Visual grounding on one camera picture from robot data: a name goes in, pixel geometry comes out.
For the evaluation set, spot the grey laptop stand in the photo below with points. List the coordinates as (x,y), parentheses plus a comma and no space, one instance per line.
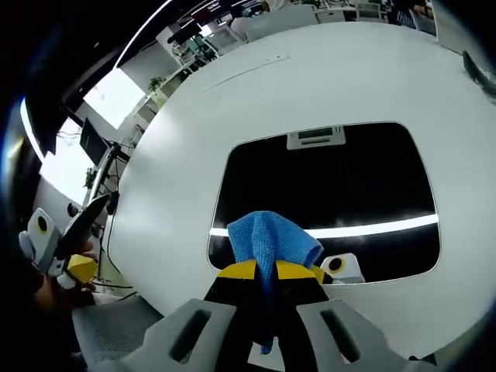
(106,166)

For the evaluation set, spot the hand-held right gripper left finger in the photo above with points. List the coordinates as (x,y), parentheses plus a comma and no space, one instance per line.
(186,329)

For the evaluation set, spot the white mesh chair back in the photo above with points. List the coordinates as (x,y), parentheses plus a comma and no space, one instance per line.
(426,23)

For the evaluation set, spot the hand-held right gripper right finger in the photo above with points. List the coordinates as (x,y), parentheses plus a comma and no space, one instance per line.
(341,329)

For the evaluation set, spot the blue cleaning cloth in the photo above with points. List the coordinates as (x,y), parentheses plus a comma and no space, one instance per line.
(263,240)

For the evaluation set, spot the black computer monitor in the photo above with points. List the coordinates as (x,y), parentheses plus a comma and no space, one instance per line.
(93,141)

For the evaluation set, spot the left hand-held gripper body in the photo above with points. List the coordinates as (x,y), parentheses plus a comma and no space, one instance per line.
(40,242)

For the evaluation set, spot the small green plant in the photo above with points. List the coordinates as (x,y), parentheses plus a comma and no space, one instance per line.
(90,179)

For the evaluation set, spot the curved ceiling light strip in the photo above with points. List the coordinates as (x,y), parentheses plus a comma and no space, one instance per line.
(143,33)

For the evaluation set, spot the grey mesh office chair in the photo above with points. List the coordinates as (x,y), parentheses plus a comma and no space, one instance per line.
(112,329)

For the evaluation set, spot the person's left hand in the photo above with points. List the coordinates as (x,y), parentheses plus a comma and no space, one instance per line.
(54,296)

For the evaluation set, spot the white mesh office chair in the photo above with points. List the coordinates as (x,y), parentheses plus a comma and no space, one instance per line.
(283,23)

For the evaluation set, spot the long ceiling light strip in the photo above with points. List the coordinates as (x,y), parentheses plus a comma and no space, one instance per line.
(31,128)

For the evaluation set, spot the green potted plant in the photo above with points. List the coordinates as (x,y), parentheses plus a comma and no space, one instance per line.
(157,83)

